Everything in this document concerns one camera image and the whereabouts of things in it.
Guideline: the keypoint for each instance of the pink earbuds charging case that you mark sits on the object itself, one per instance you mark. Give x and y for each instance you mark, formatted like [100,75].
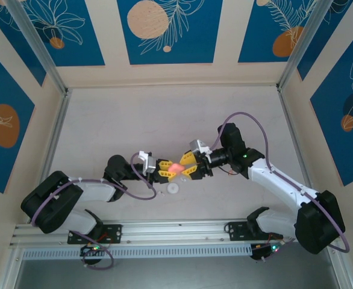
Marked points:
[176,168]

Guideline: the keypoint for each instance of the white earbuds charging case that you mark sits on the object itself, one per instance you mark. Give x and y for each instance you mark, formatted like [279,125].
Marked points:
[173,188]

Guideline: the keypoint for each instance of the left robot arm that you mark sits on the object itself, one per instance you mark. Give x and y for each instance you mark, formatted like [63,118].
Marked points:
[92,192]

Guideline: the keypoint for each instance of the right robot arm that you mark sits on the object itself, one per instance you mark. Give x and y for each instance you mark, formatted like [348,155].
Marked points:
[279,180]

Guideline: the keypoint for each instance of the control board with green light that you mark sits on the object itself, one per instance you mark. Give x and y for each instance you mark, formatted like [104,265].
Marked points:
[271,248]
[92,248]

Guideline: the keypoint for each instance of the aluminium table edge rail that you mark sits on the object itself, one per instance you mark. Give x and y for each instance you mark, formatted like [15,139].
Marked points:
[294,132]
[56,135]

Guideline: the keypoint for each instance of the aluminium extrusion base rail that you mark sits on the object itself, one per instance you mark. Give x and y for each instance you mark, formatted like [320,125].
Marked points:
[179,231]

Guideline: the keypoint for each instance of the blue floral wall panel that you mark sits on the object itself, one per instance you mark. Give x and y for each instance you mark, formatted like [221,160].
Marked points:
[330,120]
[330,30]
[4,18]
[17,99]
[254,30]
[83,45]
[194,45]

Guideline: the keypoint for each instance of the aluminium corner post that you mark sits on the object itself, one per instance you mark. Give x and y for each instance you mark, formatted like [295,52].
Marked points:
[301,42]
[38,45]

